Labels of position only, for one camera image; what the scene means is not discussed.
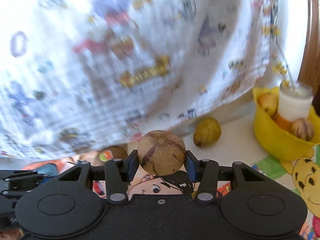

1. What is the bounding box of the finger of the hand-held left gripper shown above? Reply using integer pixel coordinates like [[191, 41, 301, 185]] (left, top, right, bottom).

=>
[[0, 183, 32, 220], [0, 169, 54, 183]]

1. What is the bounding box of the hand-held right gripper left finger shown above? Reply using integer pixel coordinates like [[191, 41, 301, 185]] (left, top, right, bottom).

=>
[[52, 150, 139, 204]]

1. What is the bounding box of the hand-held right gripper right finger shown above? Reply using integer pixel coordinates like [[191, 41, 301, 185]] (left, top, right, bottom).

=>
[[186, 150, 270, 204]]

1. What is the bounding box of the kiwi with sticker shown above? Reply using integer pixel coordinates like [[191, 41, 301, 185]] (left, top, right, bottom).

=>
[[99, 145, 128, 167]]

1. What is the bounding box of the tan purple-striped pepino melon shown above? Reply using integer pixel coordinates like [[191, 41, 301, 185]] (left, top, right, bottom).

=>
[[137, 130, 187, 176]]

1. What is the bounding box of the yellow-green round fruit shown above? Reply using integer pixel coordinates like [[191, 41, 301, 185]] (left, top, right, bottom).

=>
[[193, 118, 222, 148]]

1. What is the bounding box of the orange-edged cartoon poster sheet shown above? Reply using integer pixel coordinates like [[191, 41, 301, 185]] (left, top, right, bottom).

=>
[[21, 155, 200, 199]]

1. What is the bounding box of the yellow plastic bowl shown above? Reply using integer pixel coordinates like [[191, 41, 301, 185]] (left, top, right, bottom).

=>
[[252, 86, 320, 162]]

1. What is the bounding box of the yellow fruit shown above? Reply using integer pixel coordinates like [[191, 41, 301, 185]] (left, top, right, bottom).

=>
[[258, 94, 279, 117]]

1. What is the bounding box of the orange fruit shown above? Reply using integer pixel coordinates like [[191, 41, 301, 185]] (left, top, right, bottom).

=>
[[272, 112, 295, 130]]

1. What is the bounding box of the white cartoon printed blanket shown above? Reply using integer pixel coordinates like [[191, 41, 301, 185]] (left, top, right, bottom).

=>
[[0, 0, 307, 160]]

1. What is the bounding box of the yellow bear poster sheet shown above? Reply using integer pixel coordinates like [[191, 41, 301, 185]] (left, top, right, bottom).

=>
[[252, 145, 320, 218]]

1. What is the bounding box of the small striped pepino melon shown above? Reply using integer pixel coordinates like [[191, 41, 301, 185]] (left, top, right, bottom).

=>
[[291, 117, 315, 142]]

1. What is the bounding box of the white jar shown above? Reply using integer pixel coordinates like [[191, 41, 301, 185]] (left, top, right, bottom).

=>
[[277, 81, 314, 122]]

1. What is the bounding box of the thin twig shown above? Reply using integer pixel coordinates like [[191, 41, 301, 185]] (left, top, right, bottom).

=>
[[274, 40, 295, 87]]

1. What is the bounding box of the brown wooden door frame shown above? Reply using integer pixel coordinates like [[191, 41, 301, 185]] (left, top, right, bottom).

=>
[[299, 0, 320, 88]]

